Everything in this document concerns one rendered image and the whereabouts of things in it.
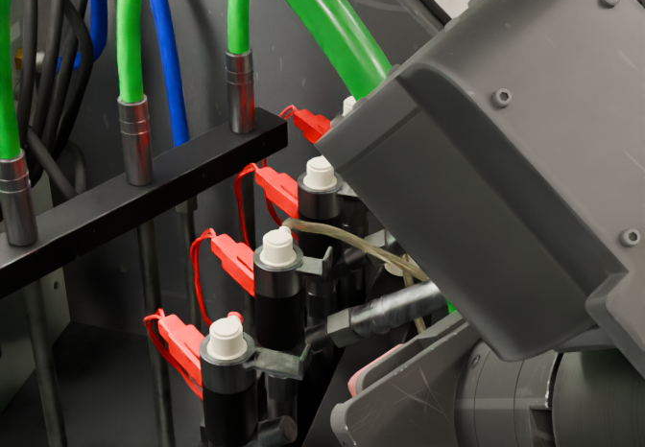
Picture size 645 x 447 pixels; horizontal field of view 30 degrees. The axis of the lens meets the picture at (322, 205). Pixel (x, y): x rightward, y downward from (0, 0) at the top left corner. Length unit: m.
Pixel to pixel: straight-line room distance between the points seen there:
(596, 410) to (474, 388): 0.06
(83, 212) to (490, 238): 0.55
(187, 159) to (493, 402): 0.52
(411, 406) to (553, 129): 0.13
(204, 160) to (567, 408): 0.55
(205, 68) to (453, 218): 0.69
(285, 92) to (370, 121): 0.67
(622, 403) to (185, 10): 0.68
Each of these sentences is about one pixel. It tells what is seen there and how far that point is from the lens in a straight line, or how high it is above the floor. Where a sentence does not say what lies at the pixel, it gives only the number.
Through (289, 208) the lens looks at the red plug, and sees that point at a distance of 0.76.
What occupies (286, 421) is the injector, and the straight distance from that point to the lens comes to 0.63.
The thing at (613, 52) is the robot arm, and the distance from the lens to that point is 0.21.
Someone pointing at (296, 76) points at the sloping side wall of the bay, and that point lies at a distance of 0.88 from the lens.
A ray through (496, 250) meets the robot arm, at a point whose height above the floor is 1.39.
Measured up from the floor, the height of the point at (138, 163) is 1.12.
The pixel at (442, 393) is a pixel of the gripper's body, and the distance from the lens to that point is 0.32.
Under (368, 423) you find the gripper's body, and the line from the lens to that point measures 0.31.
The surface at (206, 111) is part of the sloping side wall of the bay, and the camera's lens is 0.92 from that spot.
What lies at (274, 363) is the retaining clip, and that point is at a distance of 0.60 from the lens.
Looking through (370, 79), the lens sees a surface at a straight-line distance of 0.34.
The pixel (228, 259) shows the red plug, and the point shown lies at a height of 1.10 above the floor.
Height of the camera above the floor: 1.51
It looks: 34 degrees down
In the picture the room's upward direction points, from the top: straight up
